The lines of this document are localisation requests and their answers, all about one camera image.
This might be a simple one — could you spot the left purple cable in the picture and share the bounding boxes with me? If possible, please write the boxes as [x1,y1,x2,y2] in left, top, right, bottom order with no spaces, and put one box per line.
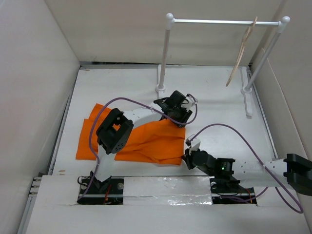
[79,94,198,195]

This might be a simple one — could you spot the purple cable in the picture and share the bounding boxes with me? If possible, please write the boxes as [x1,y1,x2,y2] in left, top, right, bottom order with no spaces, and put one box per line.
[186,123,304,214]
[79,94,198,195]

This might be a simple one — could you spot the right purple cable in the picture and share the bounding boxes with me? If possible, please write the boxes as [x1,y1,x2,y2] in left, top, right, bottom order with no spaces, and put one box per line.
[186,123,304,214]

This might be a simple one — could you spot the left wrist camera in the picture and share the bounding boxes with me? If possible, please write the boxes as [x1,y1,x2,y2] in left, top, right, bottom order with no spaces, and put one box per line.
[181,94,198,111]

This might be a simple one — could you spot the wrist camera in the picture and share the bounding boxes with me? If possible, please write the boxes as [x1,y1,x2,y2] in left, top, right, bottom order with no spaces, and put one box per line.
[181,94,198,111]
[185,134,201,155]

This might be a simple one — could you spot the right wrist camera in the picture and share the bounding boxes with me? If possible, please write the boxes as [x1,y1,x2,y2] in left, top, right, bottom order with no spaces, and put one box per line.
[185,134,201,155]

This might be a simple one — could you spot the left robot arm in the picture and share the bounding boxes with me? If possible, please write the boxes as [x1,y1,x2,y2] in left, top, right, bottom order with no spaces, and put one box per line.
[90,91,197,194]

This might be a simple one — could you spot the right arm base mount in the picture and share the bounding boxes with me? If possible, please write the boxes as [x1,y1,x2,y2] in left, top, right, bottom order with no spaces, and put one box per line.
[210,178,257,205]

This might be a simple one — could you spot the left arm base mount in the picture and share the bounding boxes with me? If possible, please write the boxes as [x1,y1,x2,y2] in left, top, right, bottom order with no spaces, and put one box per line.
[77,172,124,205]

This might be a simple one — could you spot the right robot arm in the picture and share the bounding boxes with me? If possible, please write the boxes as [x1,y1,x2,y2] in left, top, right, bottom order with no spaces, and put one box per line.
[182,149,312,196]

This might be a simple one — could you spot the wooden clothes hanger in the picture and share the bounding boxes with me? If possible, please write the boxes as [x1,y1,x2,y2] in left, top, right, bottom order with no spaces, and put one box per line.
[225,17,258,87]

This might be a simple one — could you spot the orange trousers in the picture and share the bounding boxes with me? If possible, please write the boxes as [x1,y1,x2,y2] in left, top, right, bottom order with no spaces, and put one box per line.
[76,103,186,165]

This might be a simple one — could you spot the white clothes rack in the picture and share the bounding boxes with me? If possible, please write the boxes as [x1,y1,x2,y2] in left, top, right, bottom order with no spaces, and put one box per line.
[155,12,291,119]

